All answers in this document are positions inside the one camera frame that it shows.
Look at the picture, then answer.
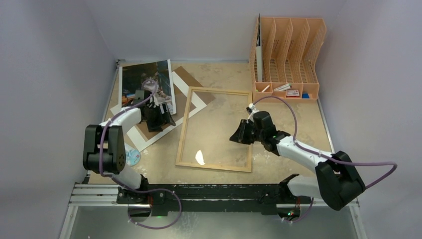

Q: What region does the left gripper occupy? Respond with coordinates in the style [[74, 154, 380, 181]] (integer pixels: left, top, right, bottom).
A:
[[144, 103, 174, 132]]

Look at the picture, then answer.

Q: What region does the brown backing board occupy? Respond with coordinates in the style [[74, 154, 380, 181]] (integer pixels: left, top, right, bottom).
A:
[[133, 66, 216, 141]]

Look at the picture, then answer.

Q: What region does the cat photo print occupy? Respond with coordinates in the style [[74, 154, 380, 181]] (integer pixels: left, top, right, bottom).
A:
[[119, 59, 177, 115]]

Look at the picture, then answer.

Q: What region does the clear acrylic sheet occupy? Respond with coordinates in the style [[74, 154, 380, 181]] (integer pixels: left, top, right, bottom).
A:
[[176, 88, 252, 172]]

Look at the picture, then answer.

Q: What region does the wooden picture frame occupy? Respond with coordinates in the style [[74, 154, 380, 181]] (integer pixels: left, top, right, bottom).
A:
[[174, 86, 253, 173]]

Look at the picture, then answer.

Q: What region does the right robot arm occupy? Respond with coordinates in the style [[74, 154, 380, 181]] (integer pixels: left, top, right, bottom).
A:
[[229, 111, 366, 211]]

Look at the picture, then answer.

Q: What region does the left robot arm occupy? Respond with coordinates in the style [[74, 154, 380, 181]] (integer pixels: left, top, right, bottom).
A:
[[83, 90, 175, 204]]

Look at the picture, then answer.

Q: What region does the blue white tape dispenser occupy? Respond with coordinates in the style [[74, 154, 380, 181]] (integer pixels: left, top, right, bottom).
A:
[[125, 145, 141, 166]]

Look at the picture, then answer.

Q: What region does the red white small box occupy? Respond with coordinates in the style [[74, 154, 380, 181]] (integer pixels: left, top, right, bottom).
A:
[[286, 89, 301, 98]]

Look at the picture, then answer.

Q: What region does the white marker pen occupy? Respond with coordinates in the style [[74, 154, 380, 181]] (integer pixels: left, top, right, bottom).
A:
[[273, 83, 291, 92]]

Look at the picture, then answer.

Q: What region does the white folder in organizer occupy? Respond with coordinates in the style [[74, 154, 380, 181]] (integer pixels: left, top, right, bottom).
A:
[[255, 14, 263, 82]]

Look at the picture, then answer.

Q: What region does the orange desk file organizer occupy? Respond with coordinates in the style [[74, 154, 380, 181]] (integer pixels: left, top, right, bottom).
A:
[[248, 16, 327, 103]]

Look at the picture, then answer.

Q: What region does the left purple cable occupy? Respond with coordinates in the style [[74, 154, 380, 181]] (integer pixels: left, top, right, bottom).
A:
[[98, 74, 183, 231]]

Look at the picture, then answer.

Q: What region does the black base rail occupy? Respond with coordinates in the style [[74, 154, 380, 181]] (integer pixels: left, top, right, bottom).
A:
[[68, 183, 358, 219]]

